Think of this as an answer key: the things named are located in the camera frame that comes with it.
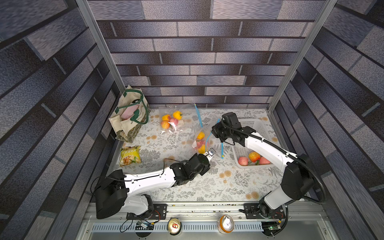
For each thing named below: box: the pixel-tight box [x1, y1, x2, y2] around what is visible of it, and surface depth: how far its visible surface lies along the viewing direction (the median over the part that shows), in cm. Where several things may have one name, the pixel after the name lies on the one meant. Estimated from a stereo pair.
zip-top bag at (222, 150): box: [220, 142, 225, 160], surface depth 97 cm
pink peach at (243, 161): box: [238, 156, 249, 166], surface depth 87 cm
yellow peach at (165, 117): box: [161, 114, 170, 121], surface depth 110 cm
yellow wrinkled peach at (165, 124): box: [161, 120, 171, 129], surface depth 106 cm
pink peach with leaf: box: [169, 117, 179, 127], surface depth 109 cm
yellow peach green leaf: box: [173, 110, 183, 120], surface depth 112 cm
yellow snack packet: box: [120, 145, 142, 167], surface depth 91 cm
